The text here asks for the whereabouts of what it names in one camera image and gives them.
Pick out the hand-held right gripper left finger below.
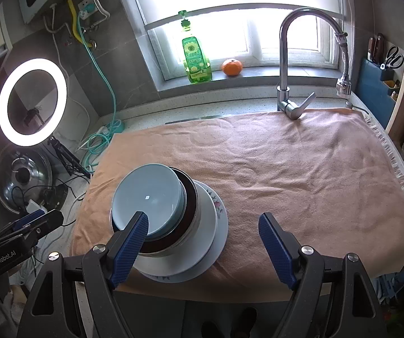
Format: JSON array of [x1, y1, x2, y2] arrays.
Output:
[[17, 211, 149, 338]]

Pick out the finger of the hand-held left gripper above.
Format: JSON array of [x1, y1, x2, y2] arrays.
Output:
[[22, 210, 64, 242], [0, 209, 45, 242]]

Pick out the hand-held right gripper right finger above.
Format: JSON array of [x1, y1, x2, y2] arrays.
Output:
[[258, 212, 387, 338]]

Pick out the light blue ceramic bowl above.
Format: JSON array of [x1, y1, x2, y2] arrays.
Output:
[[111, 164, 187, 238]]

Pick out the red steel bowl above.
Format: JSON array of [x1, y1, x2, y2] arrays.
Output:
[[112, 166, 196, 254]]

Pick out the white leaf print plate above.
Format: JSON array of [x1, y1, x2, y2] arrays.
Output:
[[133, 179, 219, 276]]

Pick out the black round base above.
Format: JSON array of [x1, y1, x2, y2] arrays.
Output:
[[41, 185, 69, 210]]

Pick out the steel pot lid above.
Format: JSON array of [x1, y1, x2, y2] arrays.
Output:
[[0, 147, 54, 215]]

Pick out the black tripod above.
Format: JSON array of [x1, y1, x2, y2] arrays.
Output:
[[47, 137, 91, 180]]

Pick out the peach towel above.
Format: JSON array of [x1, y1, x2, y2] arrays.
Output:
[[70, 107, 404, 294]]

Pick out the chrome dispenser nozzle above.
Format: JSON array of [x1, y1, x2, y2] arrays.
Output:
[[345, 101, 369, 114]]

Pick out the flexible faucet sprayer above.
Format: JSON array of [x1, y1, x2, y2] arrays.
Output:
[[334, 32, 351, 97]]

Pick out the chrome faucet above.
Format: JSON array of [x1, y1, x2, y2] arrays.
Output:
[[276, 7, 348, 120]]

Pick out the orange tangerine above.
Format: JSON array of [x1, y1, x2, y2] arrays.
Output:
[[222, 59, 244, 77]]

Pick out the blue knife block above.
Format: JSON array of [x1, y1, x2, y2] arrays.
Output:
[[359, 58, 401, 131]]

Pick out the green dish soap bottle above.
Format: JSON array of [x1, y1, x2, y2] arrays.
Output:
[[178, 10, 212, 84]]

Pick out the black cable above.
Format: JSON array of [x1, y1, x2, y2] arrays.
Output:
[[12, 174, 90, 226]]

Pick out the white ring light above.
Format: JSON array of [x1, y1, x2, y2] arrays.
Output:
[[0, 58, 69, 147]]

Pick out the teal power strip with hose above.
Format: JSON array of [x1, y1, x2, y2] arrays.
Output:
[[77, 14, 125, 173]]

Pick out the white window frame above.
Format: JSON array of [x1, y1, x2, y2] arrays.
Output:
[[142, 7, 343, 81]]

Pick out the yellow hose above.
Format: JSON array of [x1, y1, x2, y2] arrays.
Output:
[[67, 0, 93, 48]]

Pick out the white wall socket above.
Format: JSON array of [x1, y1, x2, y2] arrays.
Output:
[[78, 0, 97, 20]]

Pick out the black handled scissors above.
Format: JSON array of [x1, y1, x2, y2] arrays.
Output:
[[380, 45, 404, 71]]

